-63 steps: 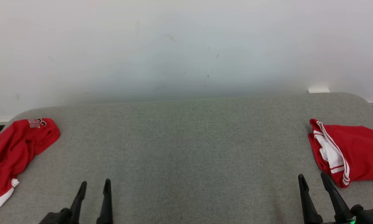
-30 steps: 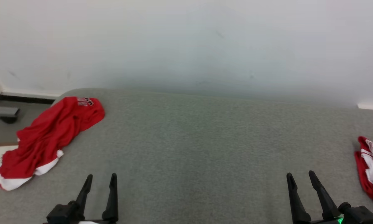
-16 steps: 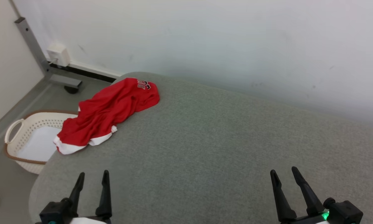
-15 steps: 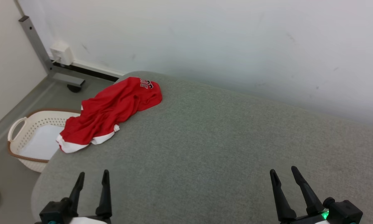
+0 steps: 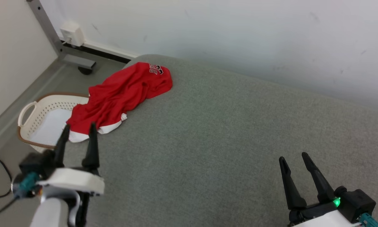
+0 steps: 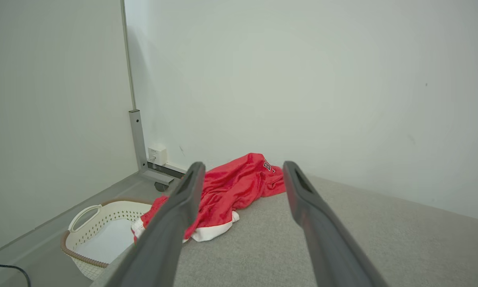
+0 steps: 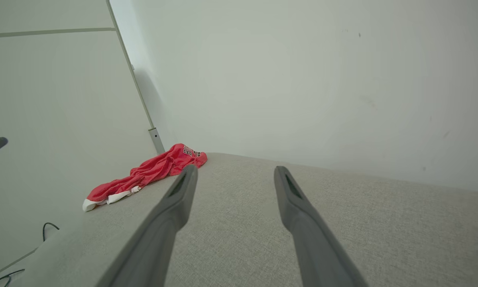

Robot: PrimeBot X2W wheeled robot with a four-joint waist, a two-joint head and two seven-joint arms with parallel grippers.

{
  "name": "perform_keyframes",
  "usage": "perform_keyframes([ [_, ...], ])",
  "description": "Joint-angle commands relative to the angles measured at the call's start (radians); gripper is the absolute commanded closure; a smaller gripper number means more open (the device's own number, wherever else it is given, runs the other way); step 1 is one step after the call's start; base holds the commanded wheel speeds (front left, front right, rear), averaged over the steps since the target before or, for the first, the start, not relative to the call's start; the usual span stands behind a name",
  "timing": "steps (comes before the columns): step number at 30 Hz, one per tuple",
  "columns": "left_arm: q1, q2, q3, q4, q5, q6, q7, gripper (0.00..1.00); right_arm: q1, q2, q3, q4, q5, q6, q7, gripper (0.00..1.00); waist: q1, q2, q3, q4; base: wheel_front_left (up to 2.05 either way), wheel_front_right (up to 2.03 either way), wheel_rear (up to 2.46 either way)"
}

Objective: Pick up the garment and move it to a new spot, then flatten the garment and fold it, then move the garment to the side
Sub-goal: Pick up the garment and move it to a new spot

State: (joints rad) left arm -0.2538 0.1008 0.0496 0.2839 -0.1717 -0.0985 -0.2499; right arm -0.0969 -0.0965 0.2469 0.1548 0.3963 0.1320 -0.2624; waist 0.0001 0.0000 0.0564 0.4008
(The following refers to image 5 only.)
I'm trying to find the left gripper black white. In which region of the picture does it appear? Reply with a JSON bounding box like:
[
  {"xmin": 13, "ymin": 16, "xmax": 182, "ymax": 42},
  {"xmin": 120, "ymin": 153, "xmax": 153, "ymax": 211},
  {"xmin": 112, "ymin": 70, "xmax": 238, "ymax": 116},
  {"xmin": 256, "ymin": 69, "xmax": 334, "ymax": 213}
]
[{"xmin": 19, "ymin": 122, "xmax": 105, "ymax": 196}]

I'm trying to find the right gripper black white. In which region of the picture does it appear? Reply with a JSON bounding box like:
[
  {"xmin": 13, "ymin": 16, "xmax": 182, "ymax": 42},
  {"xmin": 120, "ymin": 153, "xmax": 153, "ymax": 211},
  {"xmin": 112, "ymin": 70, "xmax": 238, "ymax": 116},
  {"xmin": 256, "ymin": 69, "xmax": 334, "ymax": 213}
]
[{"xmin": 279, "ymin": 152, "xmax": 377, "ymax": 227}]

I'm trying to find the red garment with chest print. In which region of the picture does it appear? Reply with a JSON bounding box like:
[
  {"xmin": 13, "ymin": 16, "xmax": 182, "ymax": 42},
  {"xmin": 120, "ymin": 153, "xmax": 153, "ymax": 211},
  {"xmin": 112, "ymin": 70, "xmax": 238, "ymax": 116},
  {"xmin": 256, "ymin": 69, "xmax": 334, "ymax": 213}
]
[{"xmin": 66, "ymin": 62, "xmax": 173, "ymax": 143}]

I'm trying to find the white plastic laundry basket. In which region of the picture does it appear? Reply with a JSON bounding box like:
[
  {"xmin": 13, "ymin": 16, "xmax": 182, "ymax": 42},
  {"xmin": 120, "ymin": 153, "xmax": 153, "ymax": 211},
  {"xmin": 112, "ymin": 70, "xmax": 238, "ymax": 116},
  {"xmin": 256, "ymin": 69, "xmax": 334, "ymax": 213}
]
[{"xmin": 17, "ymin": 92, "xmax": 90, "ymax": 153}]

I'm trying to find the left gripper teal cable plug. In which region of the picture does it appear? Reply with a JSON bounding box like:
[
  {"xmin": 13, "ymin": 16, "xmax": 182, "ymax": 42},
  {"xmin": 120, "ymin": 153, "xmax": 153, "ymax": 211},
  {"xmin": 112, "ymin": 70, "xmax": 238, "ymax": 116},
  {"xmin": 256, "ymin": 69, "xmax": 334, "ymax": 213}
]
[{"xmin": 12, "ymin": 181, "xmax": 39, "ymax": 198}]

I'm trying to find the gripper teal cable plug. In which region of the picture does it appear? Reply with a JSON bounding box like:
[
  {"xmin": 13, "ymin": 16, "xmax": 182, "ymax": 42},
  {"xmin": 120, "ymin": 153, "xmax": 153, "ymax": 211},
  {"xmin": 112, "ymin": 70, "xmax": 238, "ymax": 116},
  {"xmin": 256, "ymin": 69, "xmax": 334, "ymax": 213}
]
[
  {"xmin": 359, "ymin": 213, "xmax": 378, "ymax": 227},
  {"xmin": 12, "ymin": 181, "xmax": 39, "ymax": 198}
]

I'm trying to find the right gripper teal cable plug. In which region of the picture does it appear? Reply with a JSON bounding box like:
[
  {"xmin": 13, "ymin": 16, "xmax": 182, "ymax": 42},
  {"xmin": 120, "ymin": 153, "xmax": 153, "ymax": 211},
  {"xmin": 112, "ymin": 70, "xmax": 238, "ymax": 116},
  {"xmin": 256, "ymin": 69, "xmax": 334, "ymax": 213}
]
[{"xmin": 359, "ymin": 213, "xmax": 378, "ymax": 227}]

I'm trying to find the white wall outlet box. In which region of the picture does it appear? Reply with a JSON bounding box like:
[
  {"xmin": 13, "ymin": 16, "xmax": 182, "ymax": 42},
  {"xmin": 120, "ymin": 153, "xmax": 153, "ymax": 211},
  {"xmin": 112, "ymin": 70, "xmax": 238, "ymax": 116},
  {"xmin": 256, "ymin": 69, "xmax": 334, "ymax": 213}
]
[{"xmin": 60, "ymin": 21, "xmax": 85, "ymax": 47}]

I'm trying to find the grey metal frame leg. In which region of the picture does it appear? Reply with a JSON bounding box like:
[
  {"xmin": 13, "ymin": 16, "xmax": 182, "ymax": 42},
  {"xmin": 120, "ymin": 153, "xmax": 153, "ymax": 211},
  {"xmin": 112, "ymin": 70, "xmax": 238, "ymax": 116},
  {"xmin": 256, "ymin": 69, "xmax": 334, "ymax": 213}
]
[{"xmin": 26, "ymin": 0, "xmax": 97, "ymax": 70}]

